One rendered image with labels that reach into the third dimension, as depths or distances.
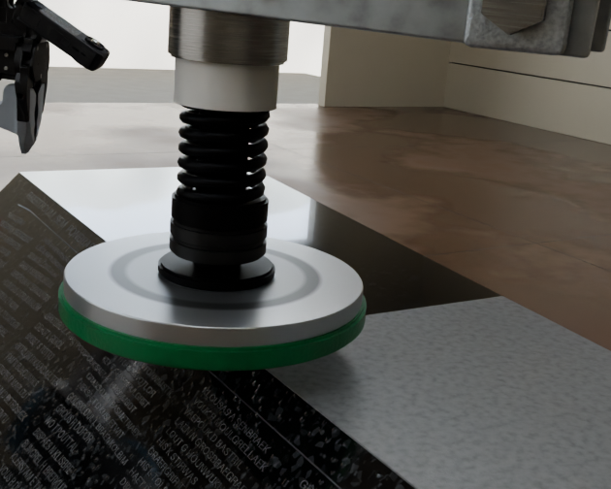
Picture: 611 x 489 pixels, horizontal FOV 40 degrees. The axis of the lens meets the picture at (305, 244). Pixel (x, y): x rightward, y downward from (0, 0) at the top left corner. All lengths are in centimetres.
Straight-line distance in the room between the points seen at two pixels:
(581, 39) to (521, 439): 25
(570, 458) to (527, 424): 4
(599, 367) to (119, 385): 38
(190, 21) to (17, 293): 47
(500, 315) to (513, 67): 832
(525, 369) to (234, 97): 29
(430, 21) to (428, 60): 911
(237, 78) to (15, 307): 46
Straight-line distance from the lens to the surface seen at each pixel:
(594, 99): 835
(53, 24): 111
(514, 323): 75
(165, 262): 61
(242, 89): 55
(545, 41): 44
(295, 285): 60
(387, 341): 67
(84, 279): 59
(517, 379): 64
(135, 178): 117
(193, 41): 55
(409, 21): 48
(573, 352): 71
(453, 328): 71
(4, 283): 99
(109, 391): 71
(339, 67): 889
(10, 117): 115
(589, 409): 62
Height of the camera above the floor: 108
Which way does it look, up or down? 16 degrees down
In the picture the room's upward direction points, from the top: 5 degrees clockwise
